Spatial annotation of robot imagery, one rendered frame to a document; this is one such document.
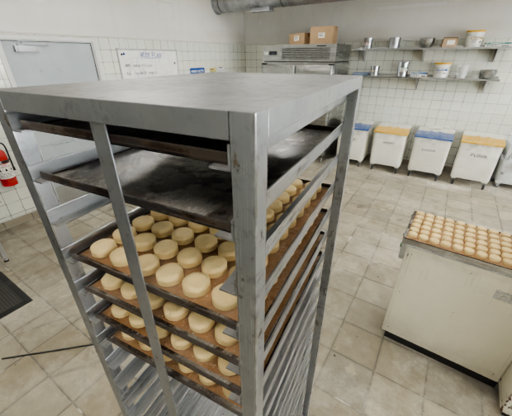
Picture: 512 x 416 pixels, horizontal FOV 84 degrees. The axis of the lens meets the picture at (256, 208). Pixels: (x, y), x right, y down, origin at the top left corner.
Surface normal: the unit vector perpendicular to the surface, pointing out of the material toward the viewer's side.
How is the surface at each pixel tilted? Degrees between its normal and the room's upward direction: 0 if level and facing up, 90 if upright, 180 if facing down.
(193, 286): 0
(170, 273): 0
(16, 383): 0
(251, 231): 90
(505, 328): 90
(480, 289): 90
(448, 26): 90
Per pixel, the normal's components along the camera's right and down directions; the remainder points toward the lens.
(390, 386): 0.00, -0.88
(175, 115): -0.45, 0.42
